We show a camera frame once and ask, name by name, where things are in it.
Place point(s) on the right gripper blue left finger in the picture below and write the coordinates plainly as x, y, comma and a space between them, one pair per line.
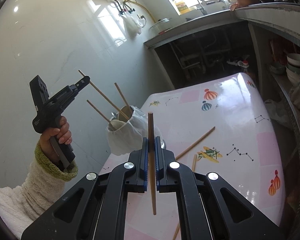
95, 207

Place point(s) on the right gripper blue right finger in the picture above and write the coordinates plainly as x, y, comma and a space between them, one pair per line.
208, 206

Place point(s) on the bamboo chopstick dark tip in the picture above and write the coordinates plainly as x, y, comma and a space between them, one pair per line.
195, 143

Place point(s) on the cream plastic rice ladle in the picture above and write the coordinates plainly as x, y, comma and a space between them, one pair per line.
115, 124

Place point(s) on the bamboo chopstick slanted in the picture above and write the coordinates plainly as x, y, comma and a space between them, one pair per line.
123, 97

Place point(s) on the white fleece left sleeve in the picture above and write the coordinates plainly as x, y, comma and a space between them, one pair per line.
43, 186

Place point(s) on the white plastic bag liner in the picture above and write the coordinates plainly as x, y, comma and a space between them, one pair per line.
130, 136

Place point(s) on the perforated steel utensil holder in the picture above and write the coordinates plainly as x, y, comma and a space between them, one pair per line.
163, 144

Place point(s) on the hanging white plastic bag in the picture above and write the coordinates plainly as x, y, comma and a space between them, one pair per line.
133, 26

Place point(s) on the glass lid pot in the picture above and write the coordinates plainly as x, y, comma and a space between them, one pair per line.
162, 25

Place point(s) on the yellow box on sill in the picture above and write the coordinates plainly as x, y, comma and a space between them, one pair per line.
182, 7

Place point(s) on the stacked white bowls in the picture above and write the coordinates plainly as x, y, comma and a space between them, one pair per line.
293, 68

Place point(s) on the steel faucet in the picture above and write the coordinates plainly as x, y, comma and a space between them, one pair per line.
201, 7

